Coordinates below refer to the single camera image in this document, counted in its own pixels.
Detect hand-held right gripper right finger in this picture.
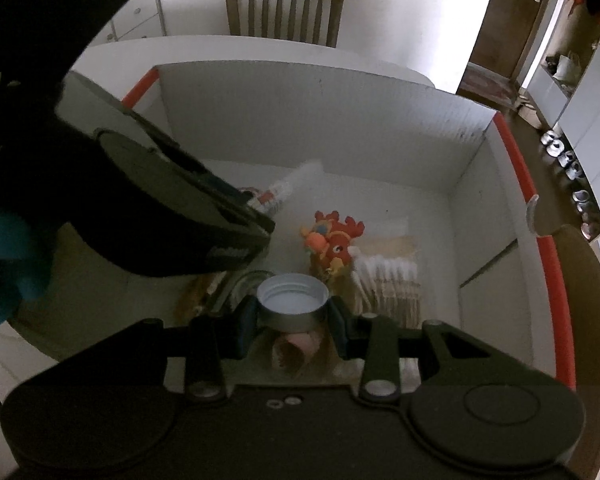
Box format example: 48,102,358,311
327,297,536,404

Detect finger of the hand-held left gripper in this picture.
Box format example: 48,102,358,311
180,159,277,236

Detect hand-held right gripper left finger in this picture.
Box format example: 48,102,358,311
77,295,262,404

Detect grey orange plush toy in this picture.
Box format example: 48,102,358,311
177,275,226,322

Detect white bottle cap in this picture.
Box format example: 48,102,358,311
256,273,329,334

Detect red cardboard box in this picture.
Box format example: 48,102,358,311
121,62,579,392

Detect person's left hand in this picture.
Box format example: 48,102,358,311
0,199,57,332

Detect pink rolled item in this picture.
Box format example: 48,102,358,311
270,330,324,377

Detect clear plastic bottle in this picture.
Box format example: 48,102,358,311
247,159,326,214

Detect bag of cotton swabs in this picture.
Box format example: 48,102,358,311
347,232,425,319

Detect red rooster plush toy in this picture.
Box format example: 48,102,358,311
300,210,366,282

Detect white drawer cabinet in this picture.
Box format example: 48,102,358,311
105,0,167,44

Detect patterned doormat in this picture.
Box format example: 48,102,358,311
456,62,520,108

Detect white sneakers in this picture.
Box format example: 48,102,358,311
539,129,587,182

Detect beige slippers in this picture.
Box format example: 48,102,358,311
514,94,544,128

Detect brown wooden door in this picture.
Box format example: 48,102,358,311
467,0,563,92

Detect white bag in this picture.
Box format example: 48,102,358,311
551,51,582,84

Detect white wall cabinet unit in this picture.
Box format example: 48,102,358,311
525,35,600,242

